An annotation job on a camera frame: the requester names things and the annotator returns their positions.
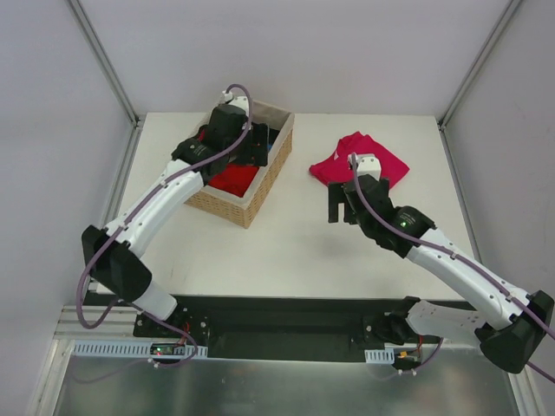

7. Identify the slotted cable duct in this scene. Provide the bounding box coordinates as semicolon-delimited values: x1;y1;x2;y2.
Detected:
73;341;208;360
364;348;395;365

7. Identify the magenta t shirt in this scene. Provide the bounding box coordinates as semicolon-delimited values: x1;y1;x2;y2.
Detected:
309;132;409;188

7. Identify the right slotted cable duct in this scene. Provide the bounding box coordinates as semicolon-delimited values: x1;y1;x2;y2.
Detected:
364;348;395;365

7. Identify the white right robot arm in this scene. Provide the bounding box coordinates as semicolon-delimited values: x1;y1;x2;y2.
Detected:
328;174;554;374

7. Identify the aluminium corner post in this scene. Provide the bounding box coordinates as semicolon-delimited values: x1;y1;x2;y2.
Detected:
437;0;524;132
65;0;140;127

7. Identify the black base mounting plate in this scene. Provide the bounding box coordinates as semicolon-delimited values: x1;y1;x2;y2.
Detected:
133;295;443;363

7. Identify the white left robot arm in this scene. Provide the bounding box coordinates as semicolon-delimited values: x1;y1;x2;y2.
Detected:
82;93;254;337

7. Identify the red t shirt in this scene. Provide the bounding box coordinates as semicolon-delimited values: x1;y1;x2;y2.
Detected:
209;164;259;198

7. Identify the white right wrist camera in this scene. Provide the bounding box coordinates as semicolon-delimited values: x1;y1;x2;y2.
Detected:
348;153;382;179

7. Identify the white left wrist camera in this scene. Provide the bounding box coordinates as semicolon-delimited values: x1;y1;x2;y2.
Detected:
220;90;250;116

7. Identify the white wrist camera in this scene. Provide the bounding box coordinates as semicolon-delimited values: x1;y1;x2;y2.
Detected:
348;153;382;179
220;90;250;116

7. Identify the right aluminium corner post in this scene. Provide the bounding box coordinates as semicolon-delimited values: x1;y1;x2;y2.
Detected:
437;0;524;132

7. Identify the aluminium frame rail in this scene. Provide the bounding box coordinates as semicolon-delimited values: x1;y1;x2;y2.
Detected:
54;304;144;337

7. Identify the left aluminium corner post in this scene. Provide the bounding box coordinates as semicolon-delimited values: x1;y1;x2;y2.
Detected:
65;0;140;127

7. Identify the wicker laundry basket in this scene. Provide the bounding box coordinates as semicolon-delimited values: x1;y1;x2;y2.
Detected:
186;101;295;229

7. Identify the black printed t shirt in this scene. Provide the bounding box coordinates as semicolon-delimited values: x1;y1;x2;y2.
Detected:
267;127;280;152

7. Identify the left slotted cable duct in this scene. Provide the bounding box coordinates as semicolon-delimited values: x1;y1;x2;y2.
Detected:
73;341;208;360

